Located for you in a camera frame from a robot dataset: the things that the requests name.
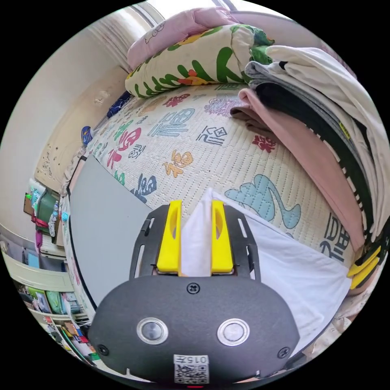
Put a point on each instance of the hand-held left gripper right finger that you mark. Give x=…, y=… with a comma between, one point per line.
x=221, y=243

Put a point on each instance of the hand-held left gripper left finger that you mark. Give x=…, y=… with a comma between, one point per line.
x=170, y=240

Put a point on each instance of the white short sleeve shirt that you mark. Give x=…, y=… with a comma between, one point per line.
x=289, y=274

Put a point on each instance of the person's right hand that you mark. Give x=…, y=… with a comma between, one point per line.
x=362, y=291

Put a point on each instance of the grey folding board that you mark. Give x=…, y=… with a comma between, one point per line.
x=106, y=228

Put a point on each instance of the bed with printed sheet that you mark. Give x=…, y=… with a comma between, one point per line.
x=198, y=170

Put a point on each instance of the small light blue object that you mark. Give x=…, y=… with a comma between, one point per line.
x=65, y=216

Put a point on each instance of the clear plastic bottle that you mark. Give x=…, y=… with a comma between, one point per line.
x=55, y=210

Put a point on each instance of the green storage crate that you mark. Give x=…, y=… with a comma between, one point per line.
x=45, y=210

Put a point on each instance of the pile of clothes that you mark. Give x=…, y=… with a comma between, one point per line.
x=304, y=137

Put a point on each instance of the round blue container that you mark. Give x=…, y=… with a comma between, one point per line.
x=86, y=134

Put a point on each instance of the cluttered desk shelf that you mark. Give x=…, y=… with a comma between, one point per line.
x=73, y=338

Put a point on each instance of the cream cupboard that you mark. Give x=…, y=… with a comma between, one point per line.
x=33, y=271

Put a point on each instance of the cream carved headboard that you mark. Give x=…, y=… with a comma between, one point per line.
x=61, y=143

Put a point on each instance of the dark blue printed cloth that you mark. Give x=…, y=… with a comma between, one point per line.
x=117, y=103

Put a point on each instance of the floral quilt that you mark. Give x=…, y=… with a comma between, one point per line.
x=189, y=61

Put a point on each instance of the pink pillow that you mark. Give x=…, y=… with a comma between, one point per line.
x=182, y=27

